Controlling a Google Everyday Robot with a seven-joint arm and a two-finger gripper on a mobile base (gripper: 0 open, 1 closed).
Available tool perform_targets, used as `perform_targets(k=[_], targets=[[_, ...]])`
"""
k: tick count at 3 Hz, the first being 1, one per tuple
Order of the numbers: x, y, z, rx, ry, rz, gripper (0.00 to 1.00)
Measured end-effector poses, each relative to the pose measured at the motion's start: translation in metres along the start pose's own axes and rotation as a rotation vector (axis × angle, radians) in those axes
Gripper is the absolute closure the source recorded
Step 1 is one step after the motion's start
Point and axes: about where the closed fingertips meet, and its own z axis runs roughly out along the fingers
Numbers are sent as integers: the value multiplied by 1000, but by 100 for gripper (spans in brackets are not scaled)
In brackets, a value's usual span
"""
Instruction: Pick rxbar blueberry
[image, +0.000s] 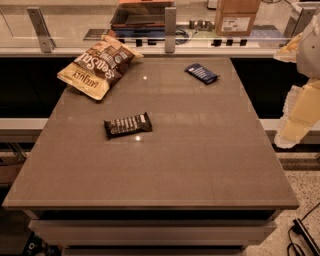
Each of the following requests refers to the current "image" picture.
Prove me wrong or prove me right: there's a black power strip with cable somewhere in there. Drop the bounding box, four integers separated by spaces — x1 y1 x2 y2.
286 202 320 256

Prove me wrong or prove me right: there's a dark chocolate rxbar wrapper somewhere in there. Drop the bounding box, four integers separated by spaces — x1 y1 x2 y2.
104 113 153 139

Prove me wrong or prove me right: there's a blue rxbar blueberry wrapper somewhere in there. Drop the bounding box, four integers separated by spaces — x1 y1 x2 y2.
185 63 218 85

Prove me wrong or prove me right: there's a brown cardboard box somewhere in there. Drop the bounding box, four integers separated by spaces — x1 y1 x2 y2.
214 0 260 36

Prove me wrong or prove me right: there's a dark tray on counter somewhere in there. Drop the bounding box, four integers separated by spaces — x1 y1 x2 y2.
110 2 174 28

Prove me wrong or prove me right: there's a left metal railing post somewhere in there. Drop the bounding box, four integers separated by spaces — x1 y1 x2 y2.
27 7 55 53

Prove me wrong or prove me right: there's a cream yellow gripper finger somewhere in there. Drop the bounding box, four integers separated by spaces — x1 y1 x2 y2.
273 33 302 63
274 79 320 149

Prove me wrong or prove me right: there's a right metal railing post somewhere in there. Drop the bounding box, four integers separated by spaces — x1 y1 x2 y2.
284 1 320 38

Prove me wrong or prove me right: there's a metal railing post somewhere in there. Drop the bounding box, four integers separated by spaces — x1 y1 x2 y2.
284 1 320 38
165 7 176 53
27 7 55 53

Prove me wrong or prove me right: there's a middle metal railing post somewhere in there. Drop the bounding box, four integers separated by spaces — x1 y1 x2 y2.
165 7 176 53

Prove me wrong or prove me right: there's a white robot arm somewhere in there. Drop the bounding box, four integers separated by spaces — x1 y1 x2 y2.
274 14 320 149

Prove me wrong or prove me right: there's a Late July chips bag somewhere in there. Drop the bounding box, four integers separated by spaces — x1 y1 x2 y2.
57 35 143 100

